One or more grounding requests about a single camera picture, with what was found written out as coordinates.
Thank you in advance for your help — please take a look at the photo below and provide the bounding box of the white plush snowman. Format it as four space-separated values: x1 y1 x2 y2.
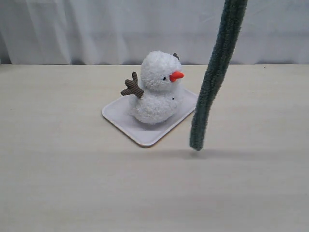
120 51 184 125

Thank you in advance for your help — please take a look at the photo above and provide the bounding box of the green knitted scarf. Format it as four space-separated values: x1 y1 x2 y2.
189 0 248 151

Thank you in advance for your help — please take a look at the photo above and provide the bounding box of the white rectangular plastic tray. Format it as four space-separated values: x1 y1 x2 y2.
101 89 198 148

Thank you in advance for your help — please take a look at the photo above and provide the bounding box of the white curtain backdrop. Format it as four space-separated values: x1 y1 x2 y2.
0 0 309 65

